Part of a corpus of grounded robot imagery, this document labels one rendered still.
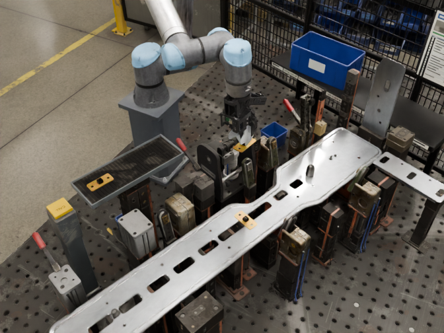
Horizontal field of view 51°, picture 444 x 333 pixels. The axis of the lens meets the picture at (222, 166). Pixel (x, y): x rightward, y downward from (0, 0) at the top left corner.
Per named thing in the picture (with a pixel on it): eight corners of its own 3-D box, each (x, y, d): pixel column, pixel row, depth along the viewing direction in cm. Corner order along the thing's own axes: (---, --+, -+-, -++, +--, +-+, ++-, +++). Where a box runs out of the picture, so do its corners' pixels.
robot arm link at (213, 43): (193, 30, 136) (207, 47, 128) (228, 22, 139) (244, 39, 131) (194, 54, 141) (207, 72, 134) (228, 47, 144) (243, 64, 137)
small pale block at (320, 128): (310, 189, 214) (321, 127, 189) (304, 185, 216) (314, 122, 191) (314, 185, 216) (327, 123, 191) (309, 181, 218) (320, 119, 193)
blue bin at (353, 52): (342, 91, 213) (347, 66, 204) (287, 67, 228) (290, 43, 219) (361, 76, 222) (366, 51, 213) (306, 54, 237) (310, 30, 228)
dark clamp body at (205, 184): (204, 261, 186) (201, 195, 160) (184, 241, 193) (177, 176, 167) (224, 246, 191) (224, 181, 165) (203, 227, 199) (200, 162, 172)
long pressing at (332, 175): (82, 390, 123) (80, 388, 122) (42, 330, 135) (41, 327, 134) (385, 152, 189) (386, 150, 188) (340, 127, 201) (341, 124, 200)
